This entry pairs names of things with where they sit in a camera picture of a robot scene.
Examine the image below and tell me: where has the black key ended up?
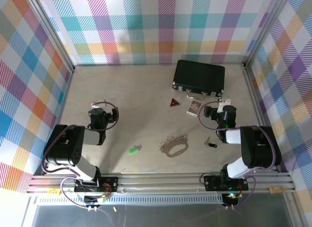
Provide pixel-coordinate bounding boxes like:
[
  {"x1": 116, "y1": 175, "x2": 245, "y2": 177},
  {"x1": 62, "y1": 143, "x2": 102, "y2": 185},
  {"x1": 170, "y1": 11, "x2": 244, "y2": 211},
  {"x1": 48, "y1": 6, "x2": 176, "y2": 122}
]
[{"x1": 204, "y1": 137, "x2": 218, "y2": 148}]

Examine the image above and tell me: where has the green key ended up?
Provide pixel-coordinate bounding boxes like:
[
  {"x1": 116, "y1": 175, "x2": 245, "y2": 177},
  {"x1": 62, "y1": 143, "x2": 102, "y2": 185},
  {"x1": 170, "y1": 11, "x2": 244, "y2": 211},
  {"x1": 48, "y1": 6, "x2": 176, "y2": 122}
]
[{"x1": 128, "y1": 144, "x2": 143, "y2": 155}]

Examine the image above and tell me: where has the playing card box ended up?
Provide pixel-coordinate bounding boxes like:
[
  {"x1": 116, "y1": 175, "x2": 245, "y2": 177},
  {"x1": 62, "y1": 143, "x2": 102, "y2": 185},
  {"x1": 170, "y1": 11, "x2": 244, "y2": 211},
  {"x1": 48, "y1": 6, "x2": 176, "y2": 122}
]
[{"x1": 186, "y1": 100, "x2": 202, "y2": 117}]

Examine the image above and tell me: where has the black briefcase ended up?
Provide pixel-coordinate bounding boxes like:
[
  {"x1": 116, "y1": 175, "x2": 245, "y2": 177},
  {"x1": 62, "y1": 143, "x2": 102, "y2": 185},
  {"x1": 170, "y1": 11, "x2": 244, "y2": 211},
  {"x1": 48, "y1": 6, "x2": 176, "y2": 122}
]
[{"x1": 171, "y1": 60, "x2": 225, "y2": 100}]

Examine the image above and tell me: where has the grey metal plate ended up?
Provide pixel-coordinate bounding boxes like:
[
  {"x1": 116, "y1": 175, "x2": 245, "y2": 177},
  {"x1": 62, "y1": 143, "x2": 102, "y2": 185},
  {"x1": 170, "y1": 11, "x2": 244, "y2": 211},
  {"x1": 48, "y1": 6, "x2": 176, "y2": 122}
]
[{"x1": 23, "y1": 204, "x2": 293, "y2": 227}]

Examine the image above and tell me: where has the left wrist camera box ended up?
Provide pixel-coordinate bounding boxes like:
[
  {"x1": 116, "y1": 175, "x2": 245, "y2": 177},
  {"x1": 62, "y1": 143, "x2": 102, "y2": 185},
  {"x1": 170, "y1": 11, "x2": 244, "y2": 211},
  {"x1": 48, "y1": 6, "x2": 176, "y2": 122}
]
[{"x1": 91, "y1": 99, "x2": 107, "y2": 108}]

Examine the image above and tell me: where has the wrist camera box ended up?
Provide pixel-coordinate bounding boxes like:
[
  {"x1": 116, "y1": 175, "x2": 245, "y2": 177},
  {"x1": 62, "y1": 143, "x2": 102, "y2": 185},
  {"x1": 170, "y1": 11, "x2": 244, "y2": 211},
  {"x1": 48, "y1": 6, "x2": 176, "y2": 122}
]
[
  {"x1": 91, "y1": 99, "x2": 107, "y2": 108},
  {"x1": 217, "y1": 97, "x2": 232, "y2": 113}
]

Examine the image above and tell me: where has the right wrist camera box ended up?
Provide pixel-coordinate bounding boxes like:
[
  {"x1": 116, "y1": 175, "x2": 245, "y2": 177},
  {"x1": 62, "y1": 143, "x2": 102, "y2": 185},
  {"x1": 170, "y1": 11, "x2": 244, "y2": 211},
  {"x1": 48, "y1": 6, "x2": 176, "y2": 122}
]
[{"x1": 217, "y1": 97, "x2": 232, "y2": 113}]

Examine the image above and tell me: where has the aluminium side rail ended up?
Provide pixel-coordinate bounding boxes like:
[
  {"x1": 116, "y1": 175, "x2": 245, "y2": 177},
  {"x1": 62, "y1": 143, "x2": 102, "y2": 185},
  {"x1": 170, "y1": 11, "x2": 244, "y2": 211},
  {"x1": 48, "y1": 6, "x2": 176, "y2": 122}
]
[
  {"x1": 41, "y1": 67, "x2": 75, "y2": 176},
  {"x1": 242, "y1": 63, "x2": 281, "y2": 174}
]

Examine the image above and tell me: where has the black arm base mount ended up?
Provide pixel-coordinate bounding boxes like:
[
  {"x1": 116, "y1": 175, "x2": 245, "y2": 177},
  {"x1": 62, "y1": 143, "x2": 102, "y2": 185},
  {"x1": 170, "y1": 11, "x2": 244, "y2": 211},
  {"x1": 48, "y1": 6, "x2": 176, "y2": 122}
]
[
  {"x1": 74, "y1": 177, "x2": 119, "y2": 192},
  {"x1": 203, "y1": 174, "x2": 249, "y2": 191}
]

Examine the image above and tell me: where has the small wired circuit board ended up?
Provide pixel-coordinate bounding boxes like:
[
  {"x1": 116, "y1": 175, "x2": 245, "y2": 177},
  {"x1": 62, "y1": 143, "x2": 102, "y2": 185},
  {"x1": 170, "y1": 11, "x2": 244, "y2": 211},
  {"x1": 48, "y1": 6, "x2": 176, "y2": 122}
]
[
  {"x1": 84, "y1": 194, "x2": 109, "y2": 205},
  {"x1": 223, "y1": 192, "x2": 242, "y2": 206}
]

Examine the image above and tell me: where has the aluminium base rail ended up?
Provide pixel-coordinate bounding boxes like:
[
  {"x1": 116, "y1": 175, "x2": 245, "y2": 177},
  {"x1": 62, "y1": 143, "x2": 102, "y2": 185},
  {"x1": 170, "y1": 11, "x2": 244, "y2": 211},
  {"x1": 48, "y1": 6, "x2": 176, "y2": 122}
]
[{"x1": 26, "y1": 173, "x2": 297, "y2": 194}]

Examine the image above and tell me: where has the aluminium frame post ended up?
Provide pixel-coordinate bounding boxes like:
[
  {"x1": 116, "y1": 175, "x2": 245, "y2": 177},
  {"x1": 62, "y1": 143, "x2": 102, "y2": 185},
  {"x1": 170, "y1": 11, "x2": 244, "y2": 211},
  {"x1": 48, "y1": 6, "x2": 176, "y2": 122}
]
[
  {"x1": 243, "y1": 0, "x2": 293, "y2": 68},
  {"x1": 23, "y1": 0, "x2": 76, "y2": 73}
]

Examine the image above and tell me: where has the slotted cable duct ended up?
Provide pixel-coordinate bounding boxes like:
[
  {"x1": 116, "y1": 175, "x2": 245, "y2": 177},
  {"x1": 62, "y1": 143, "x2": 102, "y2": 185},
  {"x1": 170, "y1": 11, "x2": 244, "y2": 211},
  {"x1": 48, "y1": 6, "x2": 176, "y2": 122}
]
[{"x1": 34, "y1": 194, "x2": 225, "y2": 205}]

